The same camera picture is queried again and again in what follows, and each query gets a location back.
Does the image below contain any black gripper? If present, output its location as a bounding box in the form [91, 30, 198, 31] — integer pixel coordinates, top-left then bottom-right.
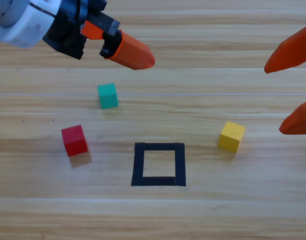
[42, 0, 156, 71]

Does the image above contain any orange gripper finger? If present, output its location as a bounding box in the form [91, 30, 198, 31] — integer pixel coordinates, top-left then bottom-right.
[278, 98, 306, 136]
[264, 21, 306, 74]

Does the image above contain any green wooden cube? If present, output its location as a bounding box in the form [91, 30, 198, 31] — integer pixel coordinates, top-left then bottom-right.
[97, 83, 119, 110]

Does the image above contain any yellow wooden cube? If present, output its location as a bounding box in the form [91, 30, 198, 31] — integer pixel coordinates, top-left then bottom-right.
[217, 121, 246, 153]

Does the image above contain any red wooden cube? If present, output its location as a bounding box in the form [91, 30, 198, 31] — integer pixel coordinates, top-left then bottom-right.
[61, 124, 89, 157]

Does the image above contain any black tape square outline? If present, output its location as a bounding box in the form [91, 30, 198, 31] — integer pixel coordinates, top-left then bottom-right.
[130, 142, 187, 187]

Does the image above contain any white wrist mount ring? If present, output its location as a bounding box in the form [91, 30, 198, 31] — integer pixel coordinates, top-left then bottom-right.
[0, 0, 62, 49]

